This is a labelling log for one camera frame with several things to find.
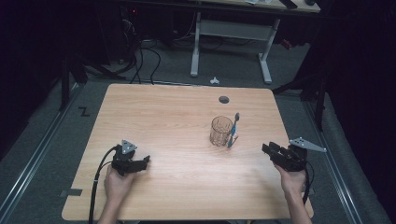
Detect black floor cables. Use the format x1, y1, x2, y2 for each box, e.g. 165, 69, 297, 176
118, 18, 163, 86

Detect clear glass mug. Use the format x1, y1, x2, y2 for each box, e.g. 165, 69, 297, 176
208, 115, 240, 149

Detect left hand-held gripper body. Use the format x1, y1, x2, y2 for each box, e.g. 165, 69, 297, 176
110, 138, 139, 176

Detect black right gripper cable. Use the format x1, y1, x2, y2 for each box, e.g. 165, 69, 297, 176
301, 161, 316, 205

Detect blue toothbrush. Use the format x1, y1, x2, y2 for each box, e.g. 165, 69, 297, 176
226, 111, 241, 149

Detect person's left hand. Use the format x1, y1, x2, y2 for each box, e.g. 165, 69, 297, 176
103, 163, 136, 203

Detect white-legged wooden desk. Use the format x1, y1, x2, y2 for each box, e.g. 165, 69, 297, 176
190, 0, 321, 86

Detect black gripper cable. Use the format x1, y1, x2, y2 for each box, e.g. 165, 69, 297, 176
301, 161, 316, 205
88, 145, 121, 224

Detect metal floor rail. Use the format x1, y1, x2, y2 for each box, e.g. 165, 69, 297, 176
0, 83, 82, 218
303, 101, 363, 224

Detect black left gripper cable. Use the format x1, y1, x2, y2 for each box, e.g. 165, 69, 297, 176
88, 145, 121, 224

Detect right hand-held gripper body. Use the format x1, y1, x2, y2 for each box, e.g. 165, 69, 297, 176
275, 136, 328, 173

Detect grey tape strip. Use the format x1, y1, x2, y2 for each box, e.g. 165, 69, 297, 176
59, 188, 83, 199

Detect person's right hand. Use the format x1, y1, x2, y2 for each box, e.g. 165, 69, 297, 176
274, 163, 308, 196

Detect black remote control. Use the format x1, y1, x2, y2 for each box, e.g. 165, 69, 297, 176
278, 0, 299, 10

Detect black metal stand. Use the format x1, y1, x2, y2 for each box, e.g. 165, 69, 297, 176
58, 52, 127, 112
272, 69, 329, 133

